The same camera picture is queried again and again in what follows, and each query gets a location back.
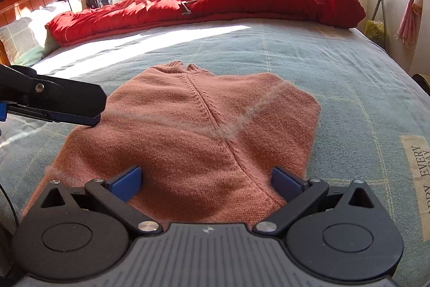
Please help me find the yellow bundle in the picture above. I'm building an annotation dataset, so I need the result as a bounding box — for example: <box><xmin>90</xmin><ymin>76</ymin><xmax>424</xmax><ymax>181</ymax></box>
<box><xmin>365</xmin><ymin>20</ymin><xmax>384</xmax><ymax>45</ymax></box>

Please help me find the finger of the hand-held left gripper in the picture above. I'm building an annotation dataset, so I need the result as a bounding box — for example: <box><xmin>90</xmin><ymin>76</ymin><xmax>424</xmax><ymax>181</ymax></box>
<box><xmin>0</xmin><ymin>64</ymin><xmax>107</xmax><ymax>127</ymax></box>

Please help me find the orange knit sweater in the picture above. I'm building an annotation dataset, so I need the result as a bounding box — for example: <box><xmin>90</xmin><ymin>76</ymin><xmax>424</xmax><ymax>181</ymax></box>
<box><xmin>22</xmin><ymin>61</ymin><xmax>321</xmax><ymax>227</ymax></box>

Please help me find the black cable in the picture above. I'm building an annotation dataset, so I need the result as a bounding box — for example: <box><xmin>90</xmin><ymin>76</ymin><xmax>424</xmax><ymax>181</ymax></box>
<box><xmin>0</xmin><ymin>184</ymin><xmax>19</xmax><ymax>274</ymax></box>

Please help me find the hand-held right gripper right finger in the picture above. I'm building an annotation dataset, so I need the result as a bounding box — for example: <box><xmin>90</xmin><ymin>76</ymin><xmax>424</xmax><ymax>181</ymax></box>
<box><xmin>253</xmin><ymin>168</ymin><xmax>380</xmax><ymax>238</ymax></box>

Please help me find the grey metal tool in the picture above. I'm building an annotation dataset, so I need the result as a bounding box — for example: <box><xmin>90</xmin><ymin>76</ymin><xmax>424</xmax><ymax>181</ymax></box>
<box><xmin>181</xmin><ymin>0</ymin><xmax>199</xmax><ymax>16</ymax></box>

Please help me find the red quilt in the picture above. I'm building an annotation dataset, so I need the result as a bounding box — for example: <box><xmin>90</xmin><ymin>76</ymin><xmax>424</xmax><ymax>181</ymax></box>
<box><xmin>45</xmin><ymin>0</ymin><xmax>367</xmax><ymax>47</ymax></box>

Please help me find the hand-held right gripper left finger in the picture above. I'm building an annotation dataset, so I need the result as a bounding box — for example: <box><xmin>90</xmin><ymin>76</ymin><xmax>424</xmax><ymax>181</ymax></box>
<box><xmin>35</xmin><ymin>165</ymin><xmax>164</xmax><ymax>237</ymax></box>

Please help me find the plaid pillow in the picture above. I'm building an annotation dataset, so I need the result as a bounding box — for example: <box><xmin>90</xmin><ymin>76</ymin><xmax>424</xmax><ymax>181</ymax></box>
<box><xmin>0</xmin><ymin>3</ymin><xmax>59</xmax><ymax>67</ymax></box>

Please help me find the olive bag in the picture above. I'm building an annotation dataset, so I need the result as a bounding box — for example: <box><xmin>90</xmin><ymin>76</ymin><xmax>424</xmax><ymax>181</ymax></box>
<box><xmin>411</xmin><ymin>73</ymin><xmax>430</xmax><ymax>93</ymax></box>

